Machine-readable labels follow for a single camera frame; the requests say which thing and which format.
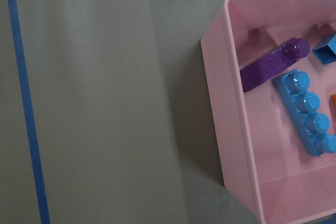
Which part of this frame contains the pink plastic box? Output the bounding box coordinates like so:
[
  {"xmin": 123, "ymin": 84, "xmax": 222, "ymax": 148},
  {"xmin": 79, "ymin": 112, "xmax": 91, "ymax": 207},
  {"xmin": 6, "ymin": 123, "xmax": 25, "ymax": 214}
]
[{"xmin": 201, "ymin": 0, "xmax": 335, "ymax": 223}]

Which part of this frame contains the purple block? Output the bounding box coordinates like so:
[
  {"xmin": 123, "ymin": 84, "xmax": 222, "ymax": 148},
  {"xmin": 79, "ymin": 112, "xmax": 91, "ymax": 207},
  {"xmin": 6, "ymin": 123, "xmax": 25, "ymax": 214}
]
[{"xmin": 240, "ymin": 37, "xmax": 310, "ymax": 92}]

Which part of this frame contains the small blue block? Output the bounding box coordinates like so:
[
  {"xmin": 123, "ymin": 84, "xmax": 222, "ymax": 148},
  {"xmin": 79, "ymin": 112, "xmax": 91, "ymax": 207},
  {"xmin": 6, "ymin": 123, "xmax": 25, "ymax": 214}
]
[{"xmin": 312, "ymin": 32, "xmax": 335, "ymax": 65}]

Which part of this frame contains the long blue block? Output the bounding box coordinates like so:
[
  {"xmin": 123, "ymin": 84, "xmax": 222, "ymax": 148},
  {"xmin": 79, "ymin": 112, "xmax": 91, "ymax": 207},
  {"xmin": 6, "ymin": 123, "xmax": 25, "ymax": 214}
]
[{"xmin": 274, "ymin": 69, "xmax": 335, "ymax": 157}]

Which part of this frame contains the orange block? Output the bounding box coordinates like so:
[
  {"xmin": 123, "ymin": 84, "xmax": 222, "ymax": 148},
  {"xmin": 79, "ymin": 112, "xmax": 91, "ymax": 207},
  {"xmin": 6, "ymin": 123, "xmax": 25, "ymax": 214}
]
[{"xmin": 330, "ymin": 93, "xmax": 336, "ymax": 119}]

